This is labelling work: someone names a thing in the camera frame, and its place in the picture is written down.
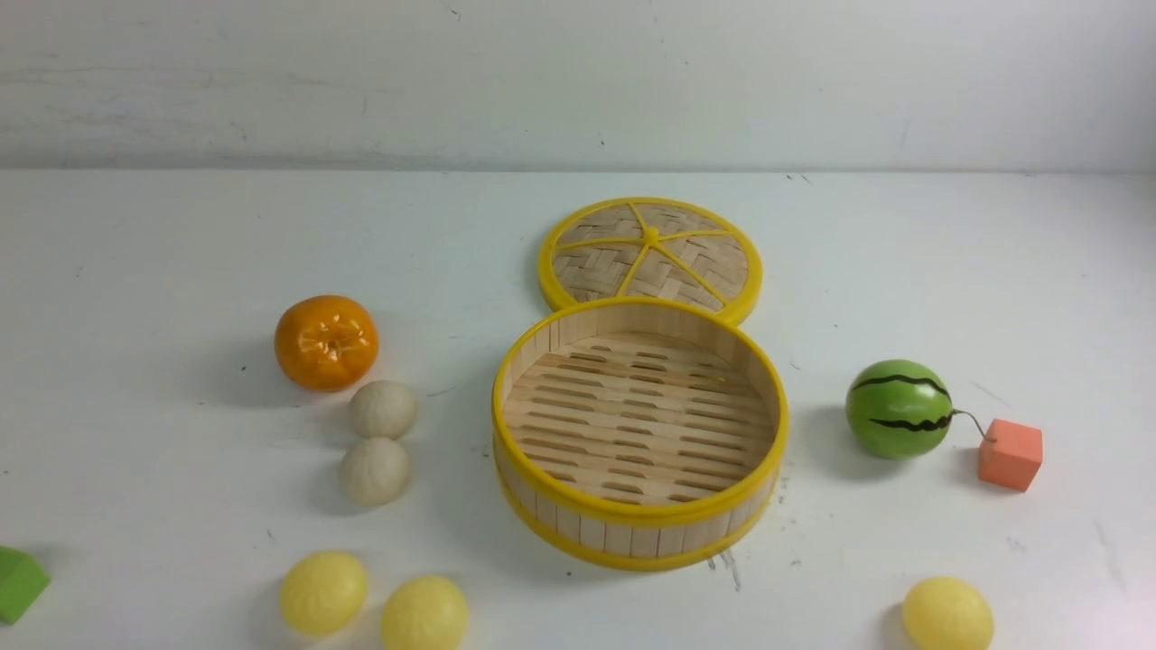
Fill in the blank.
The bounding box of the white bun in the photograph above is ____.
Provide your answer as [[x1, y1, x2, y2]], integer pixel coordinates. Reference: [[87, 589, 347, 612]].
[[339, 440, 410, 507], [348, 381, 418, 440]]

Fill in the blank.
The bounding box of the yellow bun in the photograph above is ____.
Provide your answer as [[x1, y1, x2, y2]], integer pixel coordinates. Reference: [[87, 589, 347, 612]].
[[277, 551, 368, 636], [380, 573, 470, 649], [901, 576, 994, 649]]

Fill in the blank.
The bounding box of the woven bamboo steamer lid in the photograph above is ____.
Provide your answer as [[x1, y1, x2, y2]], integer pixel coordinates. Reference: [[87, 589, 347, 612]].
[[536, 197, 763, 325]]

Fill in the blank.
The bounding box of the bamboo steamer tray yellow rim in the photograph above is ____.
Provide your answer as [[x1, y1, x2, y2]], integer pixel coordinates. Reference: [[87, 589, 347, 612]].
[[490, 297, 790, 571]]

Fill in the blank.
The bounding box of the orange toy tangerine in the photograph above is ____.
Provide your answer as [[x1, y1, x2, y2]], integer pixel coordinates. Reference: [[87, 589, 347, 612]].
[[274, 293, 380, 392]]

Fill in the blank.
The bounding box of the green toy watermelon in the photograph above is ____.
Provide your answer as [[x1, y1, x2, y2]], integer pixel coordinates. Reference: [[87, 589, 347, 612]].
[[844, 359, 994, 461]]

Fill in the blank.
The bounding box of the orange foam cube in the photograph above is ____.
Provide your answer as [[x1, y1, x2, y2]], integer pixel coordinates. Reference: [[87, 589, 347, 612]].
[[977, 419, 1044, 493]]

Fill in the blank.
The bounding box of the green block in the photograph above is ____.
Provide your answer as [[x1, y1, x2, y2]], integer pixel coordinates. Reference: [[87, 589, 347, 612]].
[[0, 546, 51, 626]]

